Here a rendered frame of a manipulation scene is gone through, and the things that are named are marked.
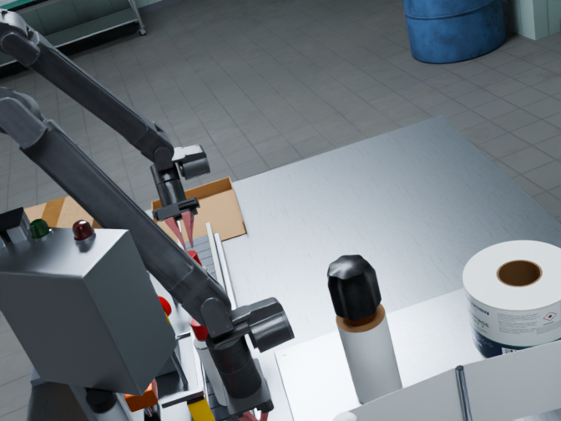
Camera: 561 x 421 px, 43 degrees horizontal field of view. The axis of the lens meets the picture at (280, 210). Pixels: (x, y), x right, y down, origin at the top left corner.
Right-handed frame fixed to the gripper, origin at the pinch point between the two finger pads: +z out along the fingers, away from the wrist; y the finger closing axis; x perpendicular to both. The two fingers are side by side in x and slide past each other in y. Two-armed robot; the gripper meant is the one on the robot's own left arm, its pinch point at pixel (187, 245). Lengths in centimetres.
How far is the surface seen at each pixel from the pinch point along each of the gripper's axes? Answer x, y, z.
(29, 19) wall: 580, -147, -400
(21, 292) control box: -71, -14, 12
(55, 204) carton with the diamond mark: 20.6, -30.7, -24.4
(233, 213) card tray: 53, 11, -14
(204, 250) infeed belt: 32.7, 0.9, -2.9
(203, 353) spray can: -21.4, -1.3, 24.1
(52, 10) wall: 581, -120, -403
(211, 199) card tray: 63, 5, -22
